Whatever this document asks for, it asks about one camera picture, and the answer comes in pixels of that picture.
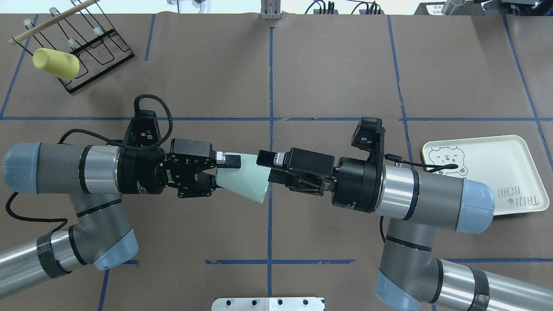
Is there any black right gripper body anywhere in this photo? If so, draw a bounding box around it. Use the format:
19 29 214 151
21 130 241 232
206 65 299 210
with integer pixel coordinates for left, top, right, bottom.
283 148 337 196

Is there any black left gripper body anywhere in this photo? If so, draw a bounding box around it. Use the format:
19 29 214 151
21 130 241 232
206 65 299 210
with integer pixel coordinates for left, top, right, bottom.
162 139 216 199

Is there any pale green plastic cup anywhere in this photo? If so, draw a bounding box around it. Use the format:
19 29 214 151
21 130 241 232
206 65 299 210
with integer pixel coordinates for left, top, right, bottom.
216 153 271 203

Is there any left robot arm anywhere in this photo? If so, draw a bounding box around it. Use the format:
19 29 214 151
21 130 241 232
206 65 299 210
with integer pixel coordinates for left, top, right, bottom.
1 139 245 298

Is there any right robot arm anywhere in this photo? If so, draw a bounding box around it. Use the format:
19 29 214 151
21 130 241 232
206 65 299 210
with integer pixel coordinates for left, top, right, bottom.
257 148 552 311

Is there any yellow plastic cup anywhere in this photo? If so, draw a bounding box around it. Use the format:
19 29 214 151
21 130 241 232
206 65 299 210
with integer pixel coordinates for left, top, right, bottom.
33 48 80 80

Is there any cream bear print tray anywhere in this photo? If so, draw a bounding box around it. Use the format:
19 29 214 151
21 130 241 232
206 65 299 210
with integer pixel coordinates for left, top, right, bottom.
421 135 550 215

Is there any silver metal cup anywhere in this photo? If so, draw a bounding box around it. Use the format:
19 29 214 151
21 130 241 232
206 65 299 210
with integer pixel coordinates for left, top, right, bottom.
441 0 466 16

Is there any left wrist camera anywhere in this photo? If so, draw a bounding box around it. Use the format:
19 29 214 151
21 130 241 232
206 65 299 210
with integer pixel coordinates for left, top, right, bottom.
122 109 161 147

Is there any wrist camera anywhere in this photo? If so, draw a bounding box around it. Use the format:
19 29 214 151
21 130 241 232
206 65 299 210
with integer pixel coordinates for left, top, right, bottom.
351 117 385 165
122 109 161 147

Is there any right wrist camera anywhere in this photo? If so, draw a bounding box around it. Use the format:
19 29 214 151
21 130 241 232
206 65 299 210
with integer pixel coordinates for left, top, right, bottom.
351 117 385 165

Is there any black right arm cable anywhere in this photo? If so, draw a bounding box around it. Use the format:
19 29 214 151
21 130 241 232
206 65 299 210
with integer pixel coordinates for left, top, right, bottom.
379 153 459 243

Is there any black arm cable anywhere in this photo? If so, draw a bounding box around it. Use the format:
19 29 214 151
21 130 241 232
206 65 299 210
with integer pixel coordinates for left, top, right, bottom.
5 95 173 234
379 153 459 243

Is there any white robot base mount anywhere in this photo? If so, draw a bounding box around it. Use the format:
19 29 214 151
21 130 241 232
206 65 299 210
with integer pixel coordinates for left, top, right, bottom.
211 297 326 311

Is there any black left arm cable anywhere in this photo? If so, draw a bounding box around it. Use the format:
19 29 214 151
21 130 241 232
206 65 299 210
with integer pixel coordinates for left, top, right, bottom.
5 95 173 234

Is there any aluminium camera post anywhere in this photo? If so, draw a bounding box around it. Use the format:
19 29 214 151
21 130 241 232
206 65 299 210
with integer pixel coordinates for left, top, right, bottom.
260 0 282 20

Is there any black wire cup rack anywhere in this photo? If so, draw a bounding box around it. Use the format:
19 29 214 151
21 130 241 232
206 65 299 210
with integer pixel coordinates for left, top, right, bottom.
8 0 135 94

